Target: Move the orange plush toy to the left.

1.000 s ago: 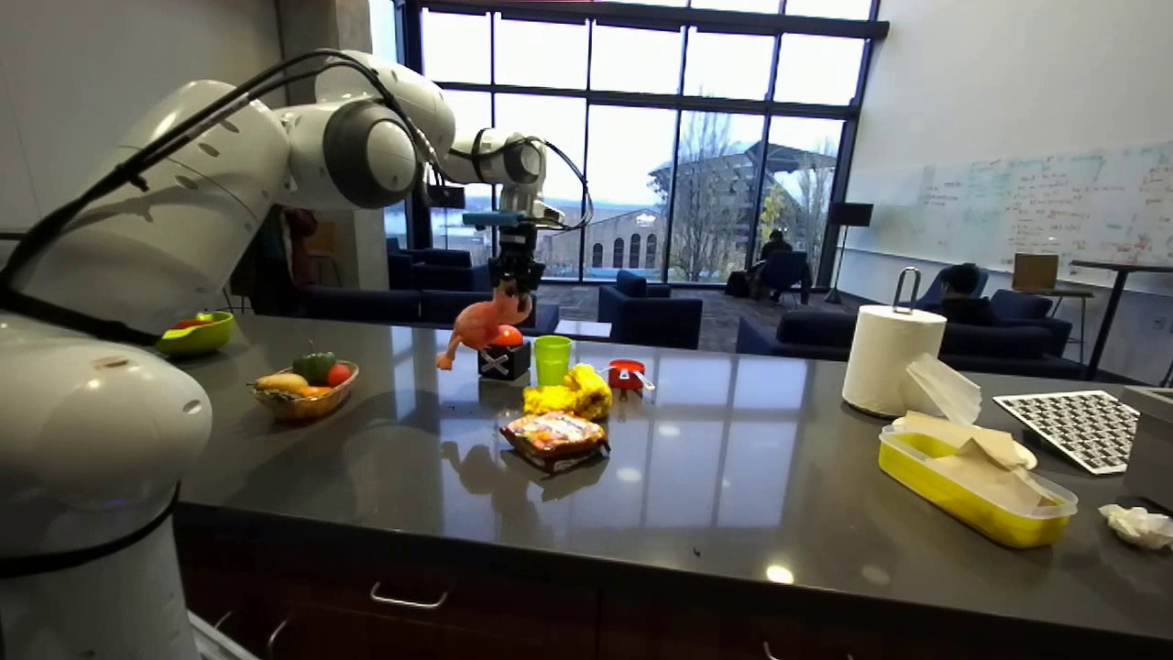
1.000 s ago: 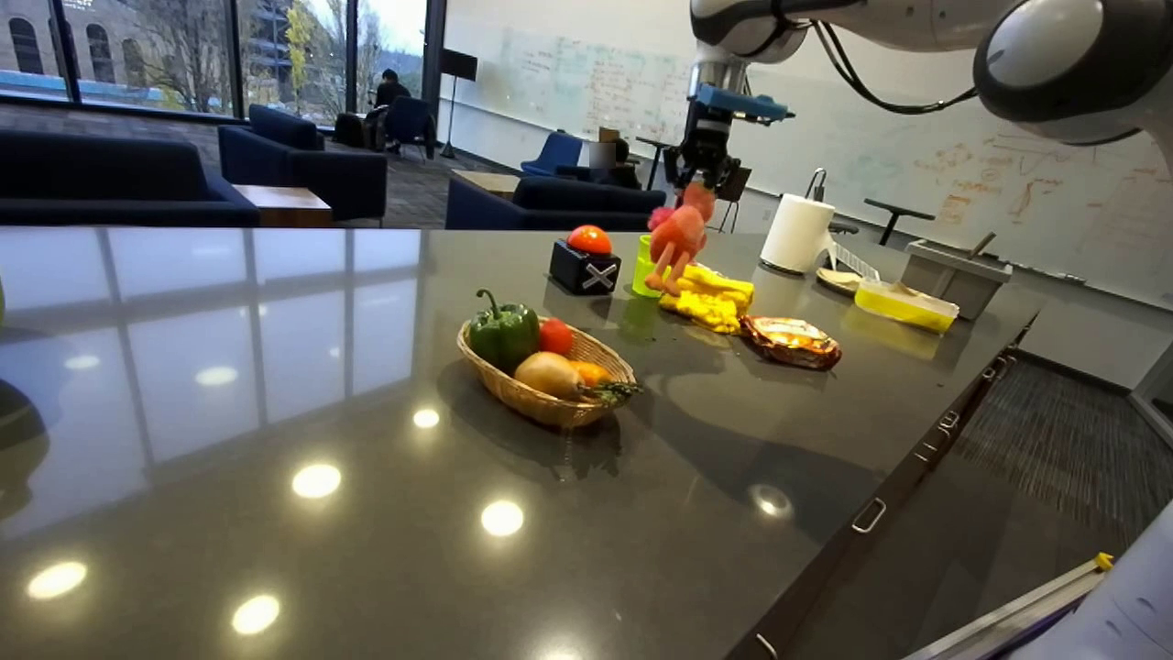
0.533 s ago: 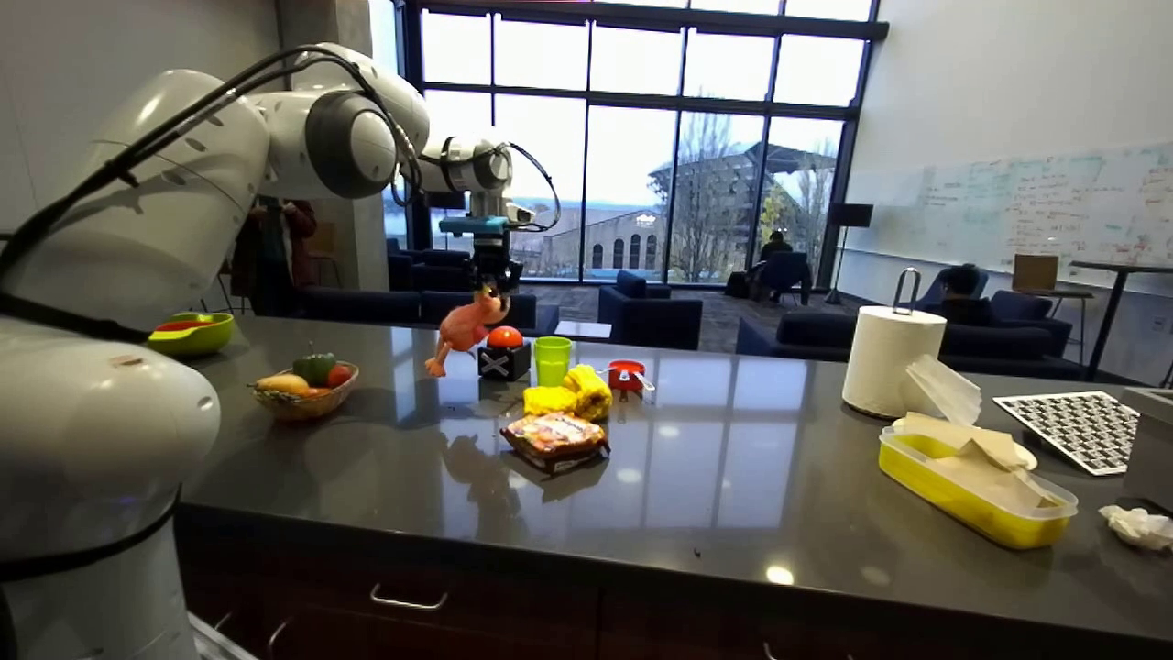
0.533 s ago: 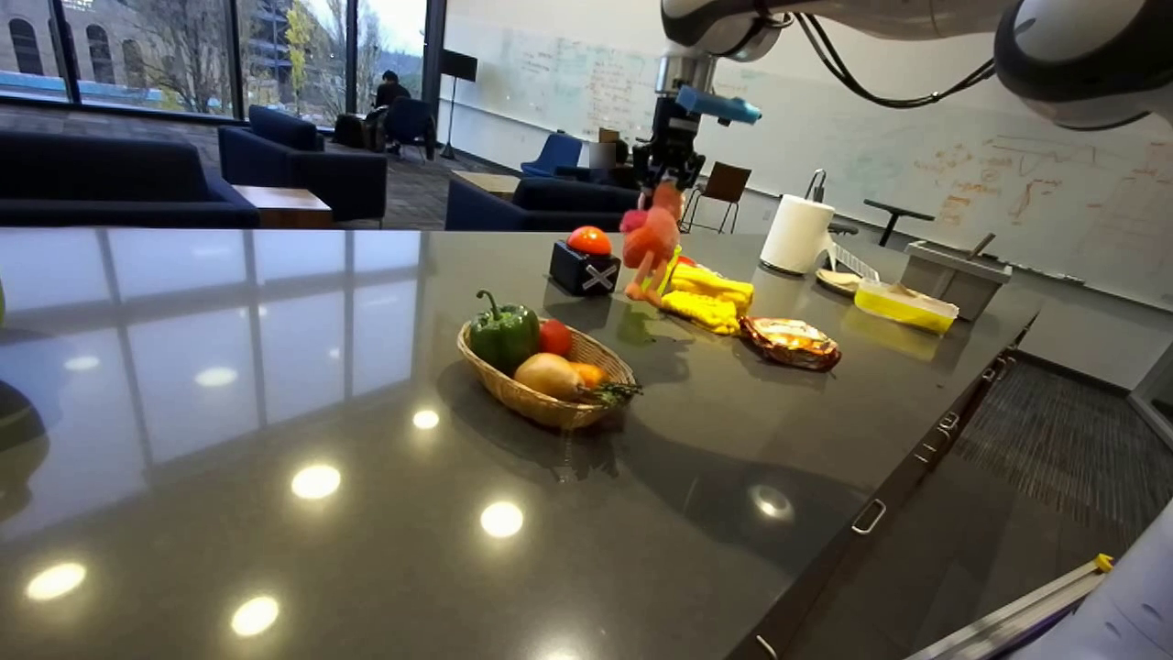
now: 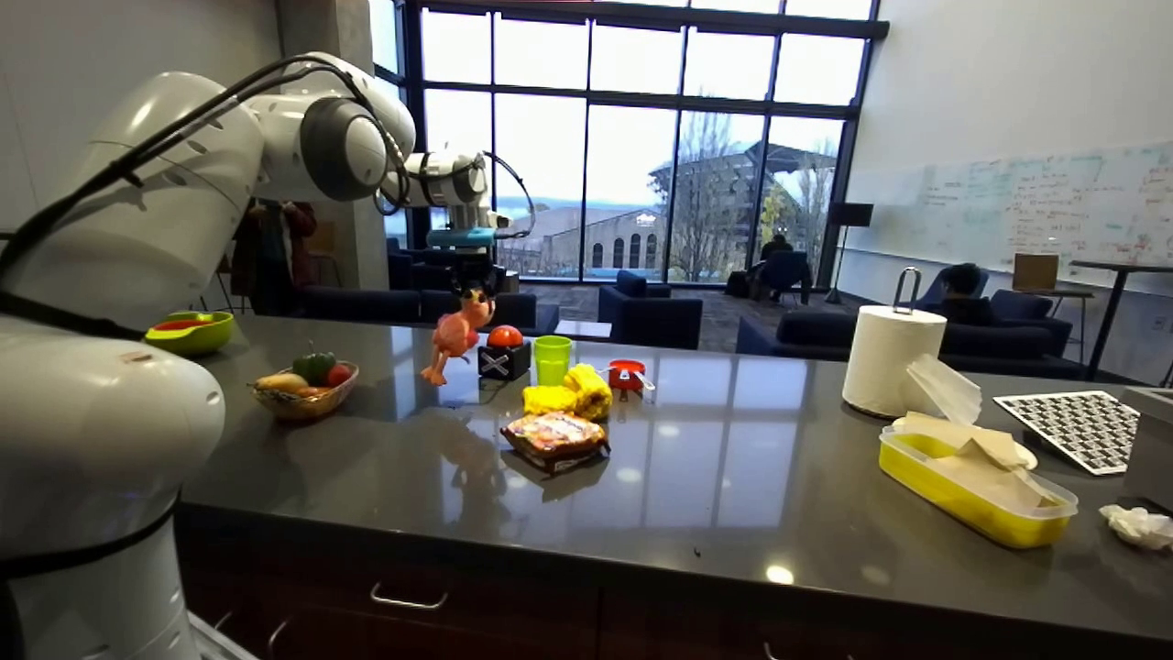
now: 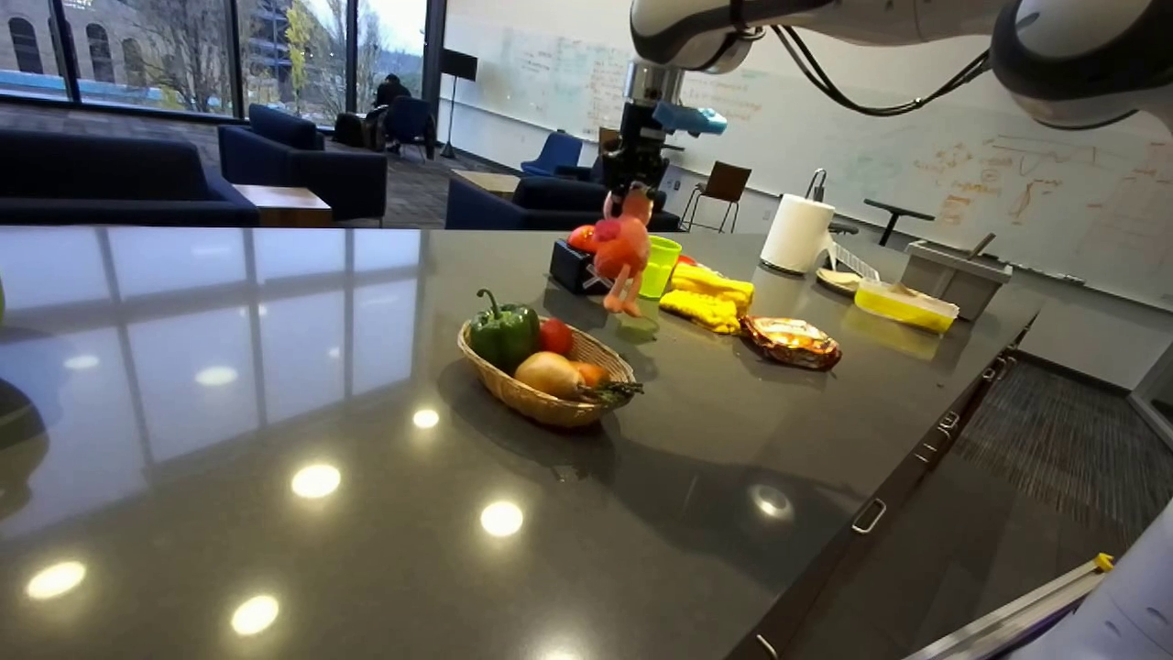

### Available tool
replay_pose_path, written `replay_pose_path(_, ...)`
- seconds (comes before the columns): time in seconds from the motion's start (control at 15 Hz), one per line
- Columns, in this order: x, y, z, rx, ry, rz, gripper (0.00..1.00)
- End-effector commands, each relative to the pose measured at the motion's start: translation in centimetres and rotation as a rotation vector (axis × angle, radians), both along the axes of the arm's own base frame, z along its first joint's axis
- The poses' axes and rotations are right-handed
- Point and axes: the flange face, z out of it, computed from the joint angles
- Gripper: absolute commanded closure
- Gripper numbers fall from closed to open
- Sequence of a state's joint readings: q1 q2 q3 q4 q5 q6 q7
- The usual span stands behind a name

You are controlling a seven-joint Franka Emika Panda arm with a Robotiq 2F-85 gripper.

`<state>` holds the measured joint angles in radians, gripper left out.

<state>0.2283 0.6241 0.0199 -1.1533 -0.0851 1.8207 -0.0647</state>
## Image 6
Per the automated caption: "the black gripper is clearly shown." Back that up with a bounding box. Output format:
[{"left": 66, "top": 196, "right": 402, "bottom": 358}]
[{"left": 613, "top": 103, "right": 673, "bottom": 225}]

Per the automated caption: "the orange plush toy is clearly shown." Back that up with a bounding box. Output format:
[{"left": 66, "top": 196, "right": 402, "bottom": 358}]
[{"left": 588, "top": 180, "right": 659, "bottom": 318}]

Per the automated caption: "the small red toy tomato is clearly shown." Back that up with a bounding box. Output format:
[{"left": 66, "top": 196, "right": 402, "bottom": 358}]
[{"left": 536, "top": 313, "right": 580, "bottom": 363}]

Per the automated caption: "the toy carrot with green top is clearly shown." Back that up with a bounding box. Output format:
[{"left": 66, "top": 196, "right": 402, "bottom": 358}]
[{"left": 568, "top": 357, "right": 644, "bottom": 411}]

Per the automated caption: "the green toy bell pepper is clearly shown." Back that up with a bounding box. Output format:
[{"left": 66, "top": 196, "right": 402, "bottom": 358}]
[{"left": 466, "top": 287, "right": 544, "bottom": 375}]

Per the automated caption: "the tan pear-shaped toy fruit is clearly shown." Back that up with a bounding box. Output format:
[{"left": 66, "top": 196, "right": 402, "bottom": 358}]
[{"left": 511, "top": 347, "right": 593, "bottom": 405}]

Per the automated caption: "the green plastic cup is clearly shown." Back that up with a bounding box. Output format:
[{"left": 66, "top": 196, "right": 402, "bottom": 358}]
[{"left": 638, "top": 233, "right": 684, "bottom": 306}]

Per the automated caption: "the wooden chair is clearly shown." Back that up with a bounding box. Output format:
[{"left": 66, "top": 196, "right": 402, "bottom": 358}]
[{"left": 673, "top": 156, "right": 755, "bottom": 237}]

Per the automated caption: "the bright blue armchair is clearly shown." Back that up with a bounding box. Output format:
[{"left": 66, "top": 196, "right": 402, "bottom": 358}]
[{"left": 522, "top": 126, "right": 590, "bottom": 183}]

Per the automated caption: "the black cube with white X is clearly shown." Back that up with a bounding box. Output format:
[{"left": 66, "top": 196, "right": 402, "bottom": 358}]
[{"left": 545, "top": 237, "right": 613, "bottom": 301}]

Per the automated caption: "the dark sofa with low back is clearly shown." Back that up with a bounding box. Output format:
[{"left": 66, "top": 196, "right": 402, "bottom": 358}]
[{"left": 444, "top": 165, "right": 617, "bottom": 233}]

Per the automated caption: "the yellow knitted cloth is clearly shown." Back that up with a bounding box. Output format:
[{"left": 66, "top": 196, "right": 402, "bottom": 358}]
[{"left": 655, "top": 255, "right": 762, "bottom": 339}]

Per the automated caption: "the white paper towel roll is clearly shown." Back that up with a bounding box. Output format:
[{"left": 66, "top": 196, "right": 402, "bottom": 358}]
[{"left": 755, "top": 191, "right": 839, "bottom": 277}]

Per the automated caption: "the black screen on stand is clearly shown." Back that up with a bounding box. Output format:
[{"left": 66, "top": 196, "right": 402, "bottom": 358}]
[{"left": 436, "top": 44, "right": 483, "bottom": 165}]

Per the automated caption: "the woven wicker basket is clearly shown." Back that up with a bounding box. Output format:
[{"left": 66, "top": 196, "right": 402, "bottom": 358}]
[{"left": 456, "top": 307, "right": 643, "bottom": 434}]

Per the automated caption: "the seated person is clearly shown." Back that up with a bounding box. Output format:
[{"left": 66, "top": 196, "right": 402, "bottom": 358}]
[{"left": 362, "top": 70, "right": 441, "bottom": 156}]

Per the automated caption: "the dark round table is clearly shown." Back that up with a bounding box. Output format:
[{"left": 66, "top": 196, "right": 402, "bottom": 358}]
[{"left": 861, "top": 196, "right": 942, "bottom": 249}]

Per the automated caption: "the yellow sponge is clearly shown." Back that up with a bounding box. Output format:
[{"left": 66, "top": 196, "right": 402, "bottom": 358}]
[{"left": 850, "top": 277, "right": 964, "bottom": 339}]

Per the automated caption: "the grey metal box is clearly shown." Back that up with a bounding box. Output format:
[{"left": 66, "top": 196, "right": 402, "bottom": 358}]
[{"left": 901, "top": 233, "right": 1015, "bottom": 325}]

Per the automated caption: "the dark blue armchair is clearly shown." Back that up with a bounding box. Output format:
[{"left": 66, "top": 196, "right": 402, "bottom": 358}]
[{"left": 217, "top": 100, "right": 393, "bottom": 225}]

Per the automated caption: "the wooden coffee table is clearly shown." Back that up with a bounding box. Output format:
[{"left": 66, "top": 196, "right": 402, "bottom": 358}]
[{"left": 228, "top": 180, "right": 336, "bottom": 231}]

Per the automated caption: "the dark wood counter cabinet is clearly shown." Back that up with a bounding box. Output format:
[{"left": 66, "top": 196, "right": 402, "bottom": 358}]
[{"left": 725, "top": 307, "right": 1043, "bottom": 660}]

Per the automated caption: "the long dark blue sofa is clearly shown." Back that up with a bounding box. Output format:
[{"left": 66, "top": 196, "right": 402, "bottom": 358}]
[{"left": 0, "top": 126, "right": 265, "bottom": 231}]

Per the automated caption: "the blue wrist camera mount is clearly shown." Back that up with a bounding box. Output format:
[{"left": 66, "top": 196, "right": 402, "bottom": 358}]
[{"left": 651, "top": 100, "right": 732, "bottom": 141}]

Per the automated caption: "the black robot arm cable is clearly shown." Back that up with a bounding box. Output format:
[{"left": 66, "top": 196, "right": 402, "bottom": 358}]
[{"left": 766, "top": 17, "right": 996, "bottom": 126}]

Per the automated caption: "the black window frame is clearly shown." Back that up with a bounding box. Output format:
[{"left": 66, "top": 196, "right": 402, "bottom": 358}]
[{"left": 0, "top": 0, "right": 451, "bottom": 120}]

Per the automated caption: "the wall whiteboard with writing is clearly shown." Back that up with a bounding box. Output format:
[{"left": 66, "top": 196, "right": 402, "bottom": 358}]
[{"left": 441, "top": 0, "right": 1173, "bottom": 314}]

